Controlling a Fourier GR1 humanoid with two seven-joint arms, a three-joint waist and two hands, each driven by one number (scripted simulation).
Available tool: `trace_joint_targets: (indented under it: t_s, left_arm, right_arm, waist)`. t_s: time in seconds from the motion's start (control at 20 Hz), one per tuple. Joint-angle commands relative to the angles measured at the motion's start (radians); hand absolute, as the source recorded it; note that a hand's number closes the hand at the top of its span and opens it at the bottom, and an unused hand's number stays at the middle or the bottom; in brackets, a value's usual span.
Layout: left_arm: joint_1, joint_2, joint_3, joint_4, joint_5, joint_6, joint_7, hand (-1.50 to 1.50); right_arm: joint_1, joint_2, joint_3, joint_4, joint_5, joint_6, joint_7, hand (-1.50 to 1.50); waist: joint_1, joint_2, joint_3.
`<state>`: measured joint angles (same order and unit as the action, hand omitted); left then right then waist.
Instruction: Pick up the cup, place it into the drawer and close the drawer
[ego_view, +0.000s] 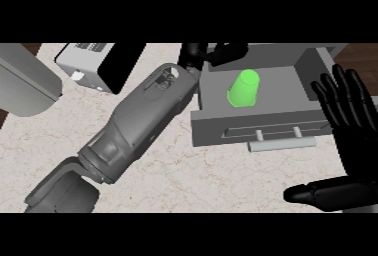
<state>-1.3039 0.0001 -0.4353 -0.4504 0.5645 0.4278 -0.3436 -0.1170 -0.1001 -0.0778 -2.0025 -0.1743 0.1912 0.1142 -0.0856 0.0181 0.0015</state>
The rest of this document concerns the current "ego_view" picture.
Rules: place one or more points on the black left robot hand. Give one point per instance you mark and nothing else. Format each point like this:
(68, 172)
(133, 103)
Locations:
(227, 50)

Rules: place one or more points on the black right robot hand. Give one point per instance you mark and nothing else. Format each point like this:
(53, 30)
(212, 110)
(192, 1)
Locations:
(356, 156)

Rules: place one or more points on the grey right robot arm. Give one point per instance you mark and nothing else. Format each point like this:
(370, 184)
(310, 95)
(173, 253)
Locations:
(364, 209)

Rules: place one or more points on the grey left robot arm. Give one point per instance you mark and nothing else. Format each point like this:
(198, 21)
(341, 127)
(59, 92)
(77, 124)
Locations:
(142, 110)

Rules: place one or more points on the green cup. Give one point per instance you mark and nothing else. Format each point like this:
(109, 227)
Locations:
(243, 90)

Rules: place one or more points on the grey open drawer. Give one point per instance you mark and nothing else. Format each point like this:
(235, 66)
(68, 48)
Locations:
(280, 91)

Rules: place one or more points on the white appliance with black door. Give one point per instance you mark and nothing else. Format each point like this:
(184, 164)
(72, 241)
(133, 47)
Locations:
(82, 65)

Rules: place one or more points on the grey rounded appliance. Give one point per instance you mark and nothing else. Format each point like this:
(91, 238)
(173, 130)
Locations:
(23, 83)

